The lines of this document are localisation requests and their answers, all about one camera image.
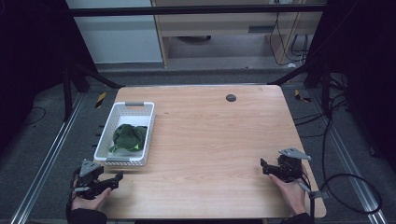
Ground white cabinet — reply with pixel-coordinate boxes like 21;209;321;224
64;0;164;65

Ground black diagonal frame strut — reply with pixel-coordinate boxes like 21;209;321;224
268;60;325;87
72;61;125;91

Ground white perforated plastic basket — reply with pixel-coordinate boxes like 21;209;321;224
93;101;156;167

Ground black floor cable bundle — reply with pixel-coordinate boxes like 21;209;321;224
293;73;351;140

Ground person's right hand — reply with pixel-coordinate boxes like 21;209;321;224
267;173;308;217

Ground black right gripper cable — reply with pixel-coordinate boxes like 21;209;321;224
298;169;384;224

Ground black upright frame post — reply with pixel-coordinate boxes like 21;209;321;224
63;65;75;123
321;61;332;115

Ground yellow black hazard tape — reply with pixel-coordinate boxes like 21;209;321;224
94;91;107;109
293;89;313;104

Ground light wooden office desk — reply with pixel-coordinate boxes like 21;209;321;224
150;0;326;68

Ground black curtain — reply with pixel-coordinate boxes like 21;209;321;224
303;0;396;172
0;0;97;157

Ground grey cable plug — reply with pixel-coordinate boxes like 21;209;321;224
309;190;331;201

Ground thin black floor cable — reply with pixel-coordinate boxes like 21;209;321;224
21;105;48;127

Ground person's left hand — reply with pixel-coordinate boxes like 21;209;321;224
71;187;113;212

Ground black hanging desk cables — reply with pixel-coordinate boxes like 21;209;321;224
268;11;311;67

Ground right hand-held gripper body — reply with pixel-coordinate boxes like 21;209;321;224
276;147;312;184

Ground black horizontal frame bar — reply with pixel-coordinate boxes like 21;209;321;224
68;4;327;18

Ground green leafy vegetable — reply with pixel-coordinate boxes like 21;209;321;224
108;123;149;154

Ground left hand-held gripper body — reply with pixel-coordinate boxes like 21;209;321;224
74;159;108;201

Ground aluminium floor rail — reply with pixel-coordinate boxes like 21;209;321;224
8;92;86;224
306;89;389;224

